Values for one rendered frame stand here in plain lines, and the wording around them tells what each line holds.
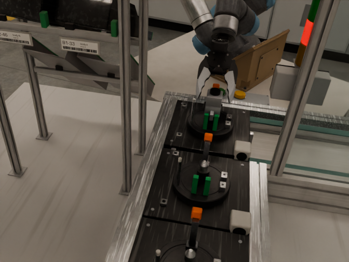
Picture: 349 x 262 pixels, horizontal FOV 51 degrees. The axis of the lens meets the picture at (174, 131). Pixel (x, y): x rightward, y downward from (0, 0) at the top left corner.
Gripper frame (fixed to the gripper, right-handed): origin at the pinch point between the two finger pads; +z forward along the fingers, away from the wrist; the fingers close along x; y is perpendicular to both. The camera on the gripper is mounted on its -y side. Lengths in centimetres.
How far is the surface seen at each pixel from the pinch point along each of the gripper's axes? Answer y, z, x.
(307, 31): -27.8, -9.4, -17.0
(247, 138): 5.6, 9.2, -11.4
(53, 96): 29, 1, 60
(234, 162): -2.6, 17.6, -8.0
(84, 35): -31.3, -1.0, 28.3
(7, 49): 225, -77, 206
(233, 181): -7.5, 22.7, -8.1
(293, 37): 265, -144, -71
